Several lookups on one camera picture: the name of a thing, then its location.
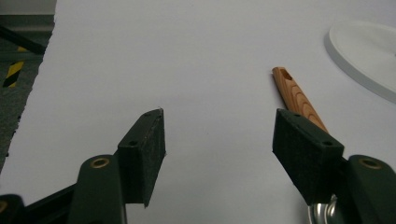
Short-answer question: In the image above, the black bar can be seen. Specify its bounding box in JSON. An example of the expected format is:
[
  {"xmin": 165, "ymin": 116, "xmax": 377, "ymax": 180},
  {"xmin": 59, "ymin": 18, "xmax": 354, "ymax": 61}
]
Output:
[{"xmin": 0, "ymin": 24, "xmax": 48, "ymax": 56}]

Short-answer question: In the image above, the yellow black striped tape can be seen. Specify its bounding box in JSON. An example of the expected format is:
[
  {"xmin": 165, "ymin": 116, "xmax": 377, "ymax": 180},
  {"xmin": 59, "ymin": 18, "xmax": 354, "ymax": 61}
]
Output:
[{"xmin": 2, "ymin": 46, "xmax": 30, "ymax": 89}]

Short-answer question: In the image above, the wooden utensil handle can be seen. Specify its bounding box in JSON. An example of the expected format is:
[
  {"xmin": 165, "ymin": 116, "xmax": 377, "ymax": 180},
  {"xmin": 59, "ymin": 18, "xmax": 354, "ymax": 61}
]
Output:
[{"xmin": 271, "ymin": 66, "xmax": 330, "ymax": 134}]

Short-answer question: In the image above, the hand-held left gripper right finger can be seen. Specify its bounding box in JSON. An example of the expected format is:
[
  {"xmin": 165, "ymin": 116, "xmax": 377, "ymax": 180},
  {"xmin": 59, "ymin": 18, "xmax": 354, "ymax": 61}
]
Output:
[{"xmin": 272, "ymin": 107, "xmax": 346, "ymax": 206}]

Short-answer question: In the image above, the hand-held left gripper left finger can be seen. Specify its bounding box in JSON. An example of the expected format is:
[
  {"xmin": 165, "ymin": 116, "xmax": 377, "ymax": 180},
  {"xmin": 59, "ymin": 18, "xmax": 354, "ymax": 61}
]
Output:
[{"xmin": 116, "ymin": 107, "xmax": 167, "ymax": 208}]

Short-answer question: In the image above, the white round plate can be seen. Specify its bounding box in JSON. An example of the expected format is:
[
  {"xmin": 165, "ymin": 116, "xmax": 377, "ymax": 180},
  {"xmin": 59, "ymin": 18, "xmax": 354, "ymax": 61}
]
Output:
[{"xmin": 323, "ymin": 20, "xmax": 396, "ymax": 105}]

